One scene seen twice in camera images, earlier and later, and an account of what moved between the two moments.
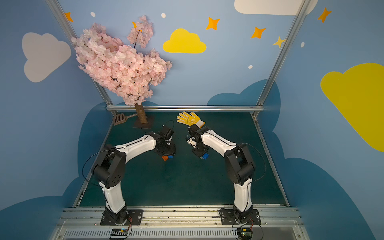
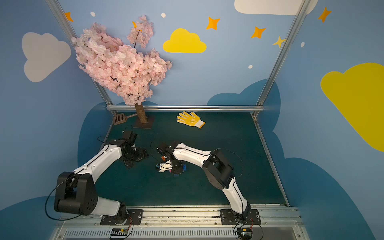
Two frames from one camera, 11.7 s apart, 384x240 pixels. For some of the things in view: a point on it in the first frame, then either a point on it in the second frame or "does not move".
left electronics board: [119, 232] does not move
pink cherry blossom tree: [129, 71] does not move
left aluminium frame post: [63, 19] does not move
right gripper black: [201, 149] to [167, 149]
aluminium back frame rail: [187, 108] does not move
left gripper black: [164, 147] to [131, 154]
